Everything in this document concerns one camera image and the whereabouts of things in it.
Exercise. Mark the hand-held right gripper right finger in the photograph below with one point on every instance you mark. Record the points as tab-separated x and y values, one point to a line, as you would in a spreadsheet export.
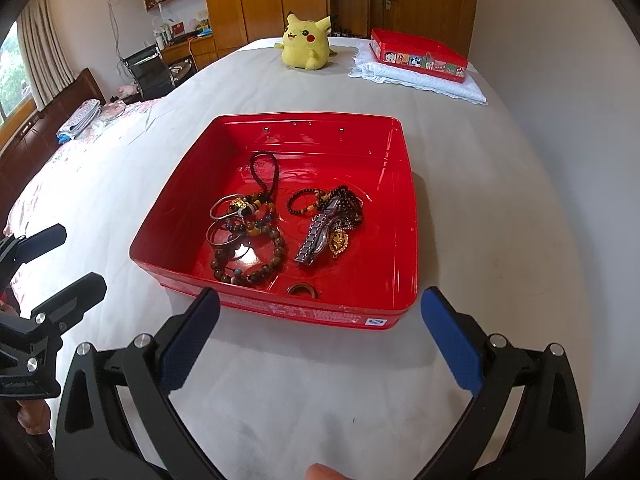
450	345

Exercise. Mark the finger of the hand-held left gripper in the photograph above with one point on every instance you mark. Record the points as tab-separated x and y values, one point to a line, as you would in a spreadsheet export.
42	242
75	297

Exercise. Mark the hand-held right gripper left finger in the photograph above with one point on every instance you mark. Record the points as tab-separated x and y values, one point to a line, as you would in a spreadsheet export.
192	340

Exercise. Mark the silver bangle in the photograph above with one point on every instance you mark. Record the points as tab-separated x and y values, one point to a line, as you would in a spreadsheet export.
210	235
214	210

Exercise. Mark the red tin box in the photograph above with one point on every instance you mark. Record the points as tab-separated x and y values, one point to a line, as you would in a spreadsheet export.
350	260

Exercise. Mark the metal wrist watch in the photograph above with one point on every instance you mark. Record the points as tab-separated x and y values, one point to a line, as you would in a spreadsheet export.
312	240

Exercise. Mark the person's left hand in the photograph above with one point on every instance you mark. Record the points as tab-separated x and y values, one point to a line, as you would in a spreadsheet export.
32	416

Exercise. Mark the person's right hand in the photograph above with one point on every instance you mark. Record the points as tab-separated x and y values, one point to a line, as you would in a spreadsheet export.
325	474

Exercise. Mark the pink floral bedsheet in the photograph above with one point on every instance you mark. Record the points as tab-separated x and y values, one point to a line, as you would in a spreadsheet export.
75	160

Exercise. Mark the brown wooden headboard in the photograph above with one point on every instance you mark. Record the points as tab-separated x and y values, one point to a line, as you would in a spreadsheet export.
40	130

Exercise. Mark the folded blue white cloth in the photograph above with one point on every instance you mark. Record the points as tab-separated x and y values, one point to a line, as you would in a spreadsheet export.
77	120

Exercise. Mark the white bed sheet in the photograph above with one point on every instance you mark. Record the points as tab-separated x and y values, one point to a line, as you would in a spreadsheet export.
500	210

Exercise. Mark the window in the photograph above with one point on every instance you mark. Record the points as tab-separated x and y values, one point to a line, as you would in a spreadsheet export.
12	75

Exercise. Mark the pink plush toy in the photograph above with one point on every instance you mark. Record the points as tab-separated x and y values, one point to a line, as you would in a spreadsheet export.
127	90

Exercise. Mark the beige curtain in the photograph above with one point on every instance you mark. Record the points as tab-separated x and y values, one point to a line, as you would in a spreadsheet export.
47	50

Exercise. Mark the black office chair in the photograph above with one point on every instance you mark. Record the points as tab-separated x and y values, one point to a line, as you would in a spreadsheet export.
147	70

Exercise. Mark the wooden desk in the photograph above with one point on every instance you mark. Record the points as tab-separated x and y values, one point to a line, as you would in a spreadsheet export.
200	47

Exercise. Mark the white lace cloth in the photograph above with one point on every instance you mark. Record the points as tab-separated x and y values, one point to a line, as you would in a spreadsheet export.
435	87

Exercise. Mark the red printed tin lid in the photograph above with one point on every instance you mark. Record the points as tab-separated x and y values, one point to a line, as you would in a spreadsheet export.
415	42

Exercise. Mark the yellow plush toy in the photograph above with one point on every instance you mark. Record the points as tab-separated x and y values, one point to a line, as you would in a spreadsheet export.
302	50

